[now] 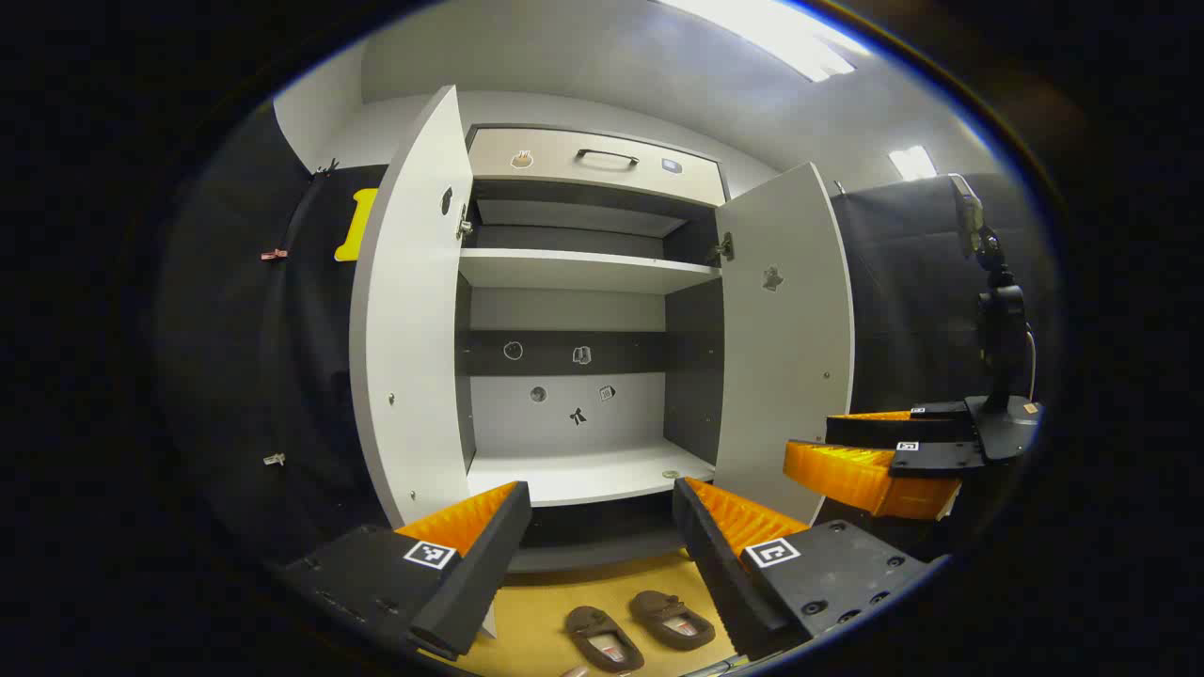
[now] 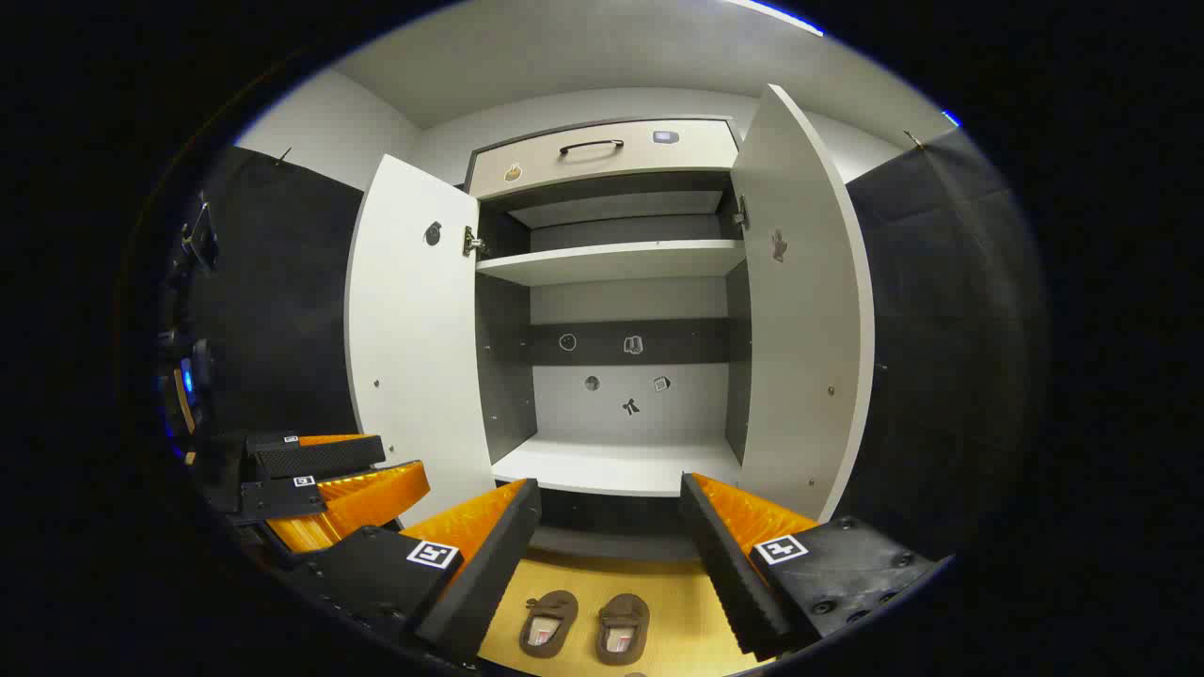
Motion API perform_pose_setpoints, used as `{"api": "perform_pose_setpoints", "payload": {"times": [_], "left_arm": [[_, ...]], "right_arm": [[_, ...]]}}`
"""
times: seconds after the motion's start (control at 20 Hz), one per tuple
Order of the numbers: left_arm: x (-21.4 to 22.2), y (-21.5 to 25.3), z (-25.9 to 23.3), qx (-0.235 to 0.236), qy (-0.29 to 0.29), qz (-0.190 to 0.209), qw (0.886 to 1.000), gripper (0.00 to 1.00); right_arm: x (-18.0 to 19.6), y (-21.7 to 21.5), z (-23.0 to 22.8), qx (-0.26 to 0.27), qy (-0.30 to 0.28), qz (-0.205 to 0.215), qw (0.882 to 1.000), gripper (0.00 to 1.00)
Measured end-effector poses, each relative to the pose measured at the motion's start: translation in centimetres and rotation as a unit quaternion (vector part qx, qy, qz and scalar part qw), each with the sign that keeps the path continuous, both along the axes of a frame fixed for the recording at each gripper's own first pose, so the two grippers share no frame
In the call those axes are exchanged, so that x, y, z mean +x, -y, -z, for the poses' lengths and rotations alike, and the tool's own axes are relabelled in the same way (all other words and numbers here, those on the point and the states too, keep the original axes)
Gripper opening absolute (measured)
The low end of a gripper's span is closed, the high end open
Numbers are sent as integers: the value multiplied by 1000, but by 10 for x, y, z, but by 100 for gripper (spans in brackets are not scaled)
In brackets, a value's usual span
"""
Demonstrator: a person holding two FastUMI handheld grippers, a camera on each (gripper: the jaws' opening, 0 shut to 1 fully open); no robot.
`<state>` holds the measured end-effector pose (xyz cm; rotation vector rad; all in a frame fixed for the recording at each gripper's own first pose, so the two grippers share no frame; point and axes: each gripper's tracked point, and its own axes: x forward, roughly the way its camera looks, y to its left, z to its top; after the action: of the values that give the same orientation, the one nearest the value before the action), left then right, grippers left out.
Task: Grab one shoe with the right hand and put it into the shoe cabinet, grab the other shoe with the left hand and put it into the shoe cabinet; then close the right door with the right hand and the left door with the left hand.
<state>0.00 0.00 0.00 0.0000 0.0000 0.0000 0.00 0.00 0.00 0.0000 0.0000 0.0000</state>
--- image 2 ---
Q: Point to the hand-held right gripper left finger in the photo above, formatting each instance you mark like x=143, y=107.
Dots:
x=489, y=574

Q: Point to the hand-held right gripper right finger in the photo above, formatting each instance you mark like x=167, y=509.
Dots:
x=729, y=574

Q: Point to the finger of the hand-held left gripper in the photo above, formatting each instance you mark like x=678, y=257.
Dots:
x=320, y=457
x=357, y=503

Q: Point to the brown fluffy shoe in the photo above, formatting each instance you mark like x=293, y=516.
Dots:
x=548, y=622
x=623, y=628

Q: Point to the white shoe cabinet door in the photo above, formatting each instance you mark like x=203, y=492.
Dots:
x=800, y=310
x=414, y=329

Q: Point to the white shoe cabinet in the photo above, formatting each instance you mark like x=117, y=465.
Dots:
x=611, y=461

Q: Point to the metal door hinge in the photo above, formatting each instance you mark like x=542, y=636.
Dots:
x=473, y=243
x=741, y=214

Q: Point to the white cabinet shelf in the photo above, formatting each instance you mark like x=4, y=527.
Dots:
x=616, y=207
x=611, y=261

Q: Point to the beige cabinet drawer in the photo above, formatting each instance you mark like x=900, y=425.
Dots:
x=602, y=165

